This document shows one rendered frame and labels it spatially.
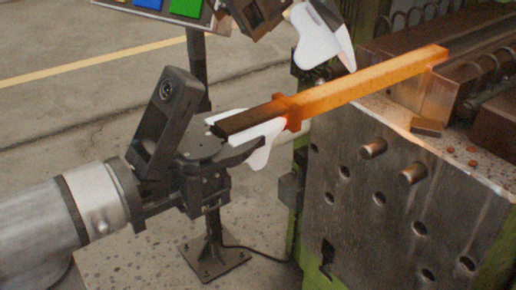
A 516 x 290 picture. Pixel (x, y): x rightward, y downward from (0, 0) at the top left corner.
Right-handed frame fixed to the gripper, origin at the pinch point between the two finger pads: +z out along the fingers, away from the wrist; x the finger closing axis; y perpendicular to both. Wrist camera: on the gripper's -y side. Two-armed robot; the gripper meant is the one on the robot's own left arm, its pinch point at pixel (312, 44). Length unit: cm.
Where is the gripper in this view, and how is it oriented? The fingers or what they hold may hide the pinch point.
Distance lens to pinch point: 51.6
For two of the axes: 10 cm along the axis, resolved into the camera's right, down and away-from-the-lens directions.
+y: -7.1, 6.9, -1.1
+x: 5.7, 4.9, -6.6
